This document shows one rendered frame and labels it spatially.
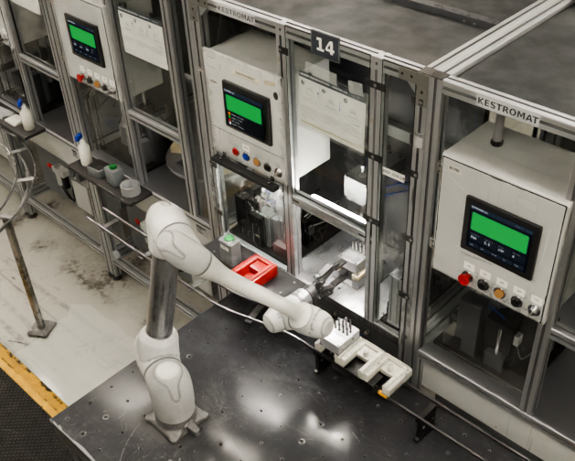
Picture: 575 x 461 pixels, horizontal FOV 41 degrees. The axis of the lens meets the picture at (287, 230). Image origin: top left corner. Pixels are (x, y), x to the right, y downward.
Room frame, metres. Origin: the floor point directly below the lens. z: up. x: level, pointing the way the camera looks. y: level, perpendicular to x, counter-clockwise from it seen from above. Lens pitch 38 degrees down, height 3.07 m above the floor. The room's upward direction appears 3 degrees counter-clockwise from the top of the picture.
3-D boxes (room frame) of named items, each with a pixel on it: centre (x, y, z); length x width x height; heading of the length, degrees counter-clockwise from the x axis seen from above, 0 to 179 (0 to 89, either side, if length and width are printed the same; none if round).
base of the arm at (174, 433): (1.93, 0.45, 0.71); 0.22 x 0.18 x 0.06; 45
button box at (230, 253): (2.61, 0.24, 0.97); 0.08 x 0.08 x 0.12; 45
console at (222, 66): (2.71, 0.06, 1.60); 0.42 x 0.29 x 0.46; 45
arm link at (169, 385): (1.95, 0.47, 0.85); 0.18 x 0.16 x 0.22; 22
